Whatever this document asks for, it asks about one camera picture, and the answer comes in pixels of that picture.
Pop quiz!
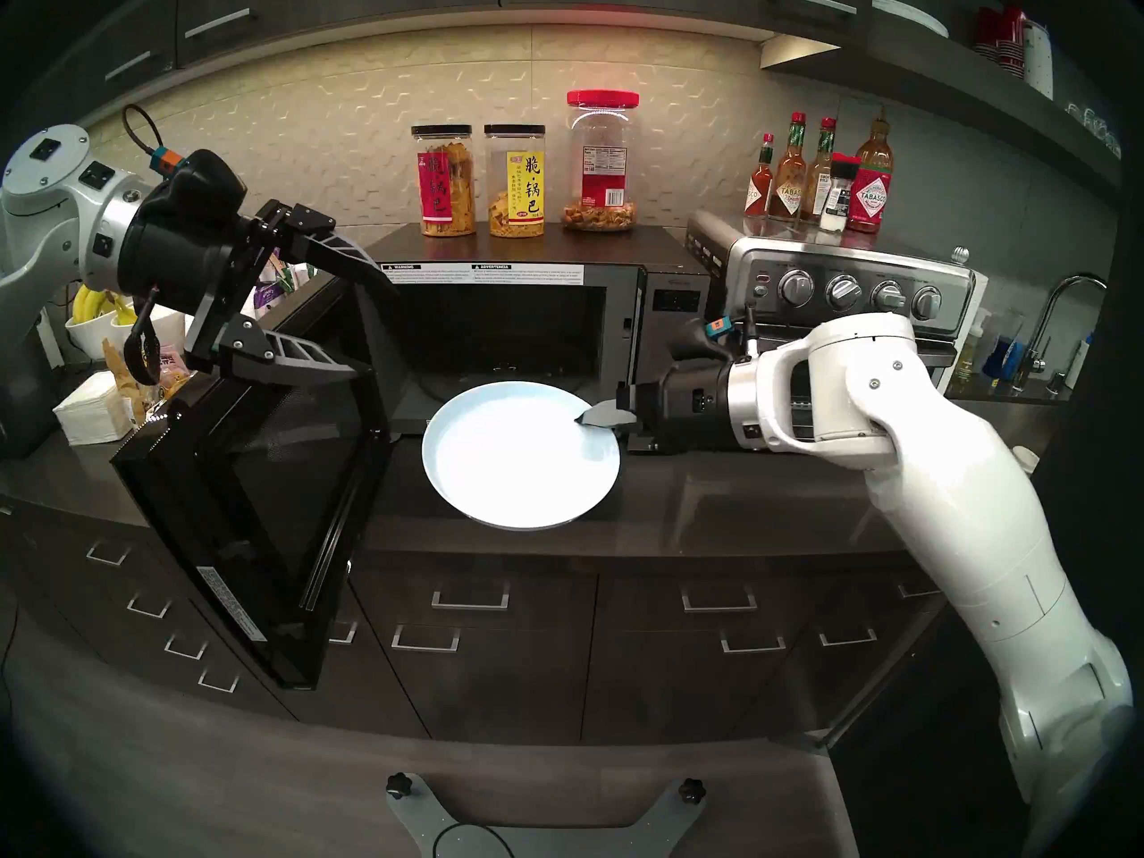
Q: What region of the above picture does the stack of white plates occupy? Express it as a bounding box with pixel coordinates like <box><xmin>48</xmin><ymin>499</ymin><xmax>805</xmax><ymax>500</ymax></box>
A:
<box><xmin>871</xmin><ymin>0</ymin><xmax>950</xmax><ymax>39</ymax></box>

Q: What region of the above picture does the clear jar with red lid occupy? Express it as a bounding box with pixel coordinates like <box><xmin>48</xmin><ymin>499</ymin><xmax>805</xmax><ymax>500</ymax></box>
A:
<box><xmin>561</xmin><ymin>89</ymin><xmax>641</xmax><ymax>233</ymax></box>

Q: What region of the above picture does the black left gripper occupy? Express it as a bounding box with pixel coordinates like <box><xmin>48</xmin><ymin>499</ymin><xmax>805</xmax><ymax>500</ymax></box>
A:
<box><xmin>118</xmin><ymin>195</ymin><xmax>396</xmax><ymax>386</ymax></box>

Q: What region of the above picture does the stack of red cups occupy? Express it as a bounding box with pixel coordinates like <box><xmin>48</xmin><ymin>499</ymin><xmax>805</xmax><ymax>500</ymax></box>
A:
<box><xmin>974</xmin><ymin>5</ymin><xmax>1027</xmax><ymax>69</ymax></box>

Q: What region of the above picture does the white paper cup stack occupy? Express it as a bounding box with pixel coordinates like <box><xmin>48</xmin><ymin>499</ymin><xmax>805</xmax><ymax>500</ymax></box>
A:
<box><xmin>1022</xmin><ymin>21</ymin><xmax>1056</xmax><ymax>99</ymax></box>

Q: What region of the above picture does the chrome sink faucet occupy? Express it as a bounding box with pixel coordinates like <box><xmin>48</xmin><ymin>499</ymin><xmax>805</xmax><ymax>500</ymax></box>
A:
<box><xmin>1014</xmin><ymin>273</ymin><xmax>1109</xmax><ymax>394</ymax></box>

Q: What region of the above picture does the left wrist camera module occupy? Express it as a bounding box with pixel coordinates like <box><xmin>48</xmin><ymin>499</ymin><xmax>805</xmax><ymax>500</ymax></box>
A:
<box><xmin>122</xmin><ymin>104</ymin><xmax>248</xmax><ymax>233</ymax></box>

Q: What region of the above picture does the black cable on base plate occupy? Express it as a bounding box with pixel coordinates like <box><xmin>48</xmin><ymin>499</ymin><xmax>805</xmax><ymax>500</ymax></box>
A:
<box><xmin>433</xmin><ymin>822</ymin><xmax>519</xmax><ymax>858</ymax></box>

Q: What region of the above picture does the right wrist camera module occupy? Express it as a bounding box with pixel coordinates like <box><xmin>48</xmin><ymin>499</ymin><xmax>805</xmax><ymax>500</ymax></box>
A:
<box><xmin>670</xmin><ymin>304</ymin><xmax>762</xmax><ymax>367</ymax></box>

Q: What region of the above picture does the brown sauce bottle red cap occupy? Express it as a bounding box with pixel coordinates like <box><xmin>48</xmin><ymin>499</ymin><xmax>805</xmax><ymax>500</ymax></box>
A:
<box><xmin>770</xmin><ymin>112</ymin><xmax>809</xmax><ymax>222</ymax></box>

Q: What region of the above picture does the black left wrist cable loop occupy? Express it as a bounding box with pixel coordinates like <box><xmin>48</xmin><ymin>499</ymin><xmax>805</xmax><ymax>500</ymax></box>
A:
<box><xmin>123</xmin><ymin>284</ymin><xmax>164</xmax><ymax>388</ymax></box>

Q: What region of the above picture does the large white bowl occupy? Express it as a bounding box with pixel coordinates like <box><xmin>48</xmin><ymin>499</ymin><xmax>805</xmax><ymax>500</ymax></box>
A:
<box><xmin>110</xmin><ymin>304</ymin><xmax>190</xmax><ymax>357</ymax></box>

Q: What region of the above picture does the spice shaker with red cap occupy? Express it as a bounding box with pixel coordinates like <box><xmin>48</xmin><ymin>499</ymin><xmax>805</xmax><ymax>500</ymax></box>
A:
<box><xmin>819</xmin><ymin>153</ymin><xmax>859</xmax><ymax>234</ymax></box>

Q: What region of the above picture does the dark wall shelf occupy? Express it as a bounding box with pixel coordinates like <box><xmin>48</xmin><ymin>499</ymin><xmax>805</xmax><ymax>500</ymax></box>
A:
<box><xmin>760</xmin><ymin>7</ymin><xmax>1123</xmax><ymax>205</ymax></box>

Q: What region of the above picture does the sauce bottle with green neck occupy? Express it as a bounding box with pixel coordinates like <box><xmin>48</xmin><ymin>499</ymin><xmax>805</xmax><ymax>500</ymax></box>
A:
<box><xmin>800</xmin><ymin>117</ymin><xmax>838</xmax><ymax>223</ymax></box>

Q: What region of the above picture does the clear soap pump bottle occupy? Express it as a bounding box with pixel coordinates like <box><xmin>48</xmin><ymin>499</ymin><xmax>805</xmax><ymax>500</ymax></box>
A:
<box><xmin>953</xmin><ymin>307</ymin><xmax>991</xmax><ymax>383</ymax></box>

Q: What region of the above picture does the snack jar with yellow label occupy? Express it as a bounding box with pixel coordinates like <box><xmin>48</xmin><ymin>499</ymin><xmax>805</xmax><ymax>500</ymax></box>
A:
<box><xmin>484</xmin><ymin>124</ymin><xmax>546</xmax><ymax>239</ymax></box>

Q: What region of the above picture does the light blue plate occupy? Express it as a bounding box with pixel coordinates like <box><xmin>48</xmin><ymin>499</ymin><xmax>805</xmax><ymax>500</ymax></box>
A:
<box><xmin>422</xmin><ymin>381</ymin><xmax>621</xmax><ymax>532</ymax></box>

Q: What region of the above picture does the small red hot sauce bottle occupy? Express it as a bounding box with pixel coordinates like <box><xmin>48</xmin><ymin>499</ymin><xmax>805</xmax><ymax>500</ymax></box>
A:
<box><xmin>744</xmin><ymin>133</ymin><xmax>775</xmax><ymax>218</ymax></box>

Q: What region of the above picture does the row of clear glasses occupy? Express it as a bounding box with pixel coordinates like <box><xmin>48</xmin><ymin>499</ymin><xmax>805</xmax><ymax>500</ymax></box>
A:
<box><xmin>1064</xmin><ymin>97</ymin><xmax>1123</xmax><ymax>160</ymax></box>

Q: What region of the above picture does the yellow banana bunch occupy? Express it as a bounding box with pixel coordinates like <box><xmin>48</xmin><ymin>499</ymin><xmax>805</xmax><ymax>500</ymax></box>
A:
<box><xmin>71</xmin><ymin>284</ymin><xmax>137</xmax><ymax>326</ymax></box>

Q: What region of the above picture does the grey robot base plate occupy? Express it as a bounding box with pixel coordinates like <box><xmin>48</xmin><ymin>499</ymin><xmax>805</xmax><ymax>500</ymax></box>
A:
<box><xmin>386</xmin><ymin>771</ymin><xmax>707</xmax><ymax>858</ymax></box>

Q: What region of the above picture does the snack jar with red label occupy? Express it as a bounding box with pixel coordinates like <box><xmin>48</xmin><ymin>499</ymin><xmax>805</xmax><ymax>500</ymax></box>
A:
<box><xmin>411</xmin><ymin>125</ymin><xmax>477</xmax><ymax>238</ymax></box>

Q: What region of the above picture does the large Tabasco sauce bottle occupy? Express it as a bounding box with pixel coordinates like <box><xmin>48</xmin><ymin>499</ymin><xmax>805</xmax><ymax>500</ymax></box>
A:
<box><xmin>846</xmin><ymin>107</ymin><xmax>895</xmax><ymax>234</ymax></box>

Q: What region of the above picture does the black glass microwave door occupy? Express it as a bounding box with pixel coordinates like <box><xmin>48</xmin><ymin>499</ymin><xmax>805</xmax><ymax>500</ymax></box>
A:
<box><xmin>109</xmin><ymin>266</ymin><xmax>392</xmax><ymax>690</ymax></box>

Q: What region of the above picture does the dark lower cabinet unit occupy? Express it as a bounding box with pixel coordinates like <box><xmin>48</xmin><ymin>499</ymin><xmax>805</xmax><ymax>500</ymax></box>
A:
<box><xmin>0</xmin><ymin>499</ymin><xmax>984</xmax><ymax>750</ymax></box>

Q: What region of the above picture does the stainless steel toaster oven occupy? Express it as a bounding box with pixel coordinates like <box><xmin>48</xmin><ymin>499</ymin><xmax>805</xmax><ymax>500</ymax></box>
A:
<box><xmin>685</xmin><ymin>210</ymin><xmax>977</xmax><ymax>446</ymax></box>

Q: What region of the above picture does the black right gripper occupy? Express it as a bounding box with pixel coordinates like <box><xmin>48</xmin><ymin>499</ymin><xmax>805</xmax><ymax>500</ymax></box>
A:
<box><xmin>576</xmin><ymin>363</ymin><xmax>736</xmax><ymax>456</ymax></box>

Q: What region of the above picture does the white napkin stack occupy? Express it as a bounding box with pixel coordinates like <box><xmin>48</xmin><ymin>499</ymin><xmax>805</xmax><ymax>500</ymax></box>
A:
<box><xmin>53</xmin><ymin>371</ymin><xmax>133</xmax><ymax>446</ymax></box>

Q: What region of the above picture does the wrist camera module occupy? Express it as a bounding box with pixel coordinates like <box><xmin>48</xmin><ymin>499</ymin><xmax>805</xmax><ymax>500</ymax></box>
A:
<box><xmin>670</xmin><ymin>304</ymin><xmax>762</xmax><ymax>367</ymax></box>
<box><xmin>122</xmin><ymin>104</ymin><xmax>248</xmax><ymax>233</ymax></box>

